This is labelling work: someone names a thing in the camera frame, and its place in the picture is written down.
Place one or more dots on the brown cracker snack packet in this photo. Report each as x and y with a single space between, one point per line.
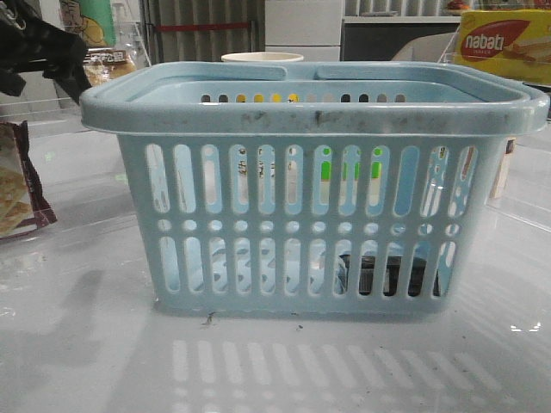
24 208

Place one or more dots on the yellow nabati wafer box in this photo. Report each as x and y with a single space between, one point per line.
512 43

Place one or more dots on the dark tissue pack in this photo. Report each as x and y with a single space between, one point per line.
391 279

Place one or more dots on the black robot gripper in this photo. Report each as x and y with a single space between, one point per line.
29 44

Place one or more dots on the white paper cup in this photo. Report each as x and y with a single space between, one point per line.
262 57

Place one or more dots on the clear packaged bread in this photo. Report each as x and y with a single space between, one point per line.
104 64

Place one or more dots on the clear acrylic shelf left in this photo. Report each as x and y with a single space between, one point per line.
44 104

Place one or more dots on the green yellow cartoon package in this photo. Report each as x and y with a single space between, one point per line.
92 20

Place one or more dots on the light blue plastic basket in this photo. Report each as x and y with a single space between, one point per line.
250 180

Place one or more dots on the beige box behind basket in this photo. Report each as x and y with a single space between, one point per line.
501 176

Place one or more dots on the white cabinet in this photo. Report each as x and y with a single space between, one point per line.
312 29

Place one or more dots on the clear acrylic shelf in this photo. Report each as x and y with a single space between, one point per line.
527 192
44 104

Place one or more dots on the clear acrylic shelf right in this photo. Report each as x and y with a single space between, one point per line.
527 192

